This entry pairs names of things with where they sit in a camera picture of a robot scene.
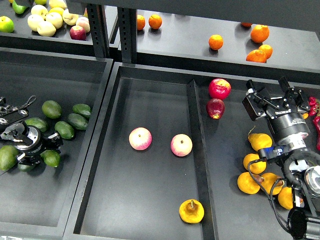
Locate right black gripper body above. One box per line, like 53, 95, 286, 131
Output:
266, 107, 310, 143

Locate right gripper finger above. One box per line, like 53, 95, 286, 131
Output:
278, 76, 310, 113
242, 79, 278, 121

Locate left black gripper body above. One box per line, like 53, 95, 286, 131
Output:
14, 126, 48, 156

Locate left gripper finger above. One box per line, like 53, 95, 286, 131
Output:
16, 153, 42, 166
47, 132, 64, 153

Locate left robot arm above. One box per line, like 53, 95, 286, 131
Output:
0, 95, 63, 166

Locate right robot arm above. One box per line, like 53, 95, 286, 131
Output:
242, 77, 320, 240

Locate dark avocado lower left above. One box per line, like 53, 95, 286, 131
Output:
17, 164, 36, 173

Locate light green avocado far left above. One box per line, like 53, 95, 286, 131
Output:
0, 145, 19, 171

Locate avocado centre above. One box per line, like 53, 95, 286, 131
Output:
54, 121, 75, 140

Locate avocado middle right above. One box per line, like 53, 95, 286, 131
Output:
67, 113, 88, 131

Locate avocado top left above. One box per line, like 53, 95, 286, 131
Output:
41, 100, 62, 119

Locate yellow pear with stem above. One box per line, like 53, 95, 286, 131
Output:
247, 126, 273, 152

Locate avocado top right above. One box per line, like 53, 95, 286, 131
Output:
72, 103, 92, 119

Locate pale yellow pear front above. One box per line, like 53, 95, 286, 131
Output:
37, 21, 56, 37

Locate pale yellow pear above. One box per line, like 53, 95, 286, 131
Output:
37, 21, 56, 37
62, 8, 79, 26
45, 12, 63, 29
27, 14, 45, 32

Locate pale yellow pear centre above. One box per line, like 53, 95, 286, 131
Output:
45, 12, 63, 29

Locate pale yellow pear left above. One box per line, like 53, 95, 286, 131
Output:
27, 14, 45, 32

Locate pale yellow pear right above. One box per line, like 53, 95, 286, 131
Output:
62, 8, 79, 26

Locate orange cherry tomato bunch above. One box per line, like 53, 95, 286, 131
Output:
302, 112, 309, 119

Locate red apple upper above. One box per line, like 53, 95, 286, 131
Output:
208, 78, 232, 100

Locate dark red apple lower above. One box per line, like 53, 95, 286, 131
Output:
206, 98, 225, 120

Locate front orange on shelf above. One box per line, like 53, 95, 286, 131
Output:
246, 49, 267, 63

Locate small orange on shelf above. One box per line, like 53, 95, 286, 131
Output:
258, 44, 273, 60

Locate large orange on shelf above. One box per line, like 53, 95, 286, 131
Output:
250, 24, 270, 43

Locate orange on shelf centre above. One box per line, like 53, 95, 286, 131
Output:
208, 34, 224, 51

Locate pink apple left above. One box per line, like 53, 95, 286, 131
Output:
128, 127, 152, 151

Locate pink apple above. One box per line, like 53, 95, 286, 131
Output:
170, 134, 193, 157
128, 127, 152, 151

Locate pink apple right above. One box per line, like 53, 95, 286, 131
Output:
170, 134, 193, 157

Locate red apple on shelf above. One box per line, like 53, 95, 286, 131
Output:
69, 25, 87, 41

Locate peach on shelf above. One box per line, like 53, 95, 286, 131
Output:
76, 16, 91, 33

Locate green apple on shelf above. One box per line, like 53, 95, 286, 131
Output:
0, 16, 15, 33

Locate black tray divider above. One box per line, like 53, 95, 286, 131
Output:
186, 80, 219, 240

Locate black shelf post left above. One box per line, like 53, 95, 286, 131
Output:
86, 3, 110, 58

